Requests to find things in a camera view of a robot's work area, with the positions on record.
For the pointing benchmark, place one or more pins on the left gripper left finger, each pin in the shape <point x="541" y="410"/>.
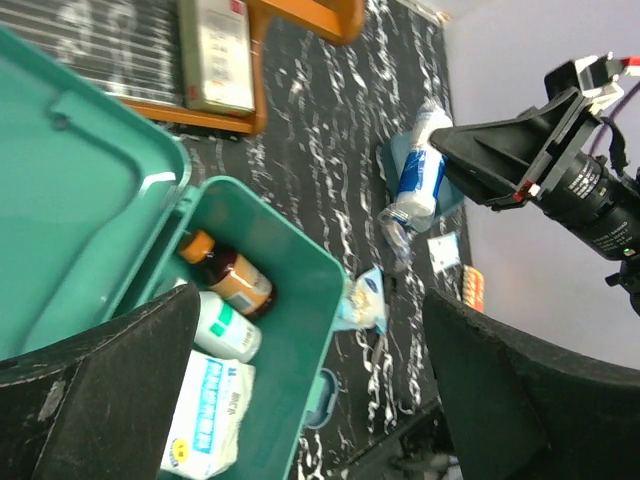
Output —
<point x="99" y="404"/>

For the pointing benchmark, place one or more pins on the cotton swab bag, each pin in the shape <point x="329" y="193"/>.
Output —
<point x="363" y="305"/>

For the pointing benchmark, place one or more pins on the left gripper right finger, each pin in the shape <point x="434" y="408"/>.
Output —
<point x="519" y="407"/>

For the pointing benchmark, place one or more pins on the white blue mask packet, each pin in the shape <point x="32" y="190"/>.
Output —
<point x="213" y="400"/>

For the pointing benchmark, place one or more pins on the white upright medicine box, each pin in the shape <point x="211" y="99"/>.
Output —
<point x="216" y="57"/>

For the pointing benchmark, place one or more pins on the teal divided tray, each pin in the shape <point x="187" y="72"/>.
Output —
<point x="393" y="154"/>

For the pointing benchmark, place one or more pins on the small clear vial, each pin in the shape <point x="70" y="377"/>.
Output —
<point x="395" y="230"/>

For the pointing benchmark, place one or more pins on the blue white spray can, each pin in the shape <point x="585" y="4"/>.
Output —
<point x="419" y="181"/>

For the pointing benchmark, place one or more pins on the teal medicine kit box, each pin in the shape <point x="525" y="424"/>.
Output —
<point x="94" y="201"/>

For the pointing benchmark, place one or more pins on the white paper card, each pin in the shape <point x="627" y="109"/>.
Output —
<point x="443" y="252"/>

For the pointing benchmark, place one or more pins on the white green pill bottle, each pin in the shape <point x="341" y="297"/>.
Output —
<point x="224" y="333"/>

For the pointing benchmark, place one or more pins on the brown syrup bottle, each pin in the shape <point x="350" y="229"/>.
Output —
<point x="220" y="268"/>

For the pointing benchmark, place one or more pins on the orange blister pack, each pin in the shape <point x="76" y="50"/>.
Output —
<point x="473" y="288"/>

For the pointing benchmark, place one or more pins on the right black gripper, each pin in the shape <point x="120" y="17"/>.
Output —
<point x="502" y="164"/>

